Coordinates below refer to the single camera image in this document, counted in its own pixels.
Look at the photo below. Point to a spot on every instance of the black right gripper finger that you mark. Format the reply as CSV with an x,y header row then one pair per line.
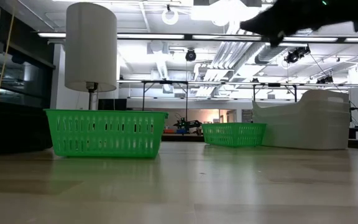
x,y
269,17
277,34

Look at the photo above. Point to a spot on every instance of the small green slotted plastic basket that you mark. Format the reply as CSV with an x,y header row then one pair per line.
x,y
233,135

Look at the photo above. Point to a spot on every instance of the large green slotted plastic basket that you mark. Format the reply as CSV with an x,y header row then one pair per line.
x,y
104,133

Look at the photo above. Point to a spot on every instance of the black green background robot arm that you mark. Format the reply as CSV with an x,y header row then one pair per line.
x,y
186,124

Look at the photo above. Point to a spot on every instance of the black ceiling spotlight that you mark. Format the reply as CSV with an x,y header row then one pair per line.
x,y
325,80
297,53

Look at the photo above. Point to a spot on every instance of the long ceiling light bar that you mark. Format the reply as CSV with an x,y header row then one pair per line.
x,y
151,36

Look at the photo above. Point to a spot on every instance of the dark background table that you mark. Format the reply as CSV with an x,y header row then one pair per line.
x,y
182,137

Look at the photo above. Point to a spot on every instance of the black box behind lamp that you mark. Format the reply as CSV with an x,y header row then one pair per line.
x,y
112,104

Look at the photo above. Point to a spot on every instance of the white cylindrical lamp shade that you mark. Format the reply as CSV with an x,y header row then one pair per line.
x,y
90,46

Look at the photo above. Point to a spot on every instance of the metal lamp pole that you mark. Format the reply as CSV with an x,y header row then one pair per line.
x,y
92,96

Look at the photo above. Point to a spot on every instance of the dark glass cabinet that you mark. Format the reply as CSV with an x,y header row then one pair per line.
x,y
26,77

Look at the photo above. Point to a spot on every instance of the silver ventilation duct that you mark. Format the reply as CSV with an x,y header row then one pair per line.
x,y
269,54

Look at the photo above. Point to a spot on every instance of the dark wall board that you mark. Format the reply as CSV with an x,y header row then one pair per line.
x,y
246,115

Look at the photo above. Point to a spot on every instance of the round black ceiling camera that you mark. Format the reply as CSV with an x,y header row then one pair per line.
x,y
190,55

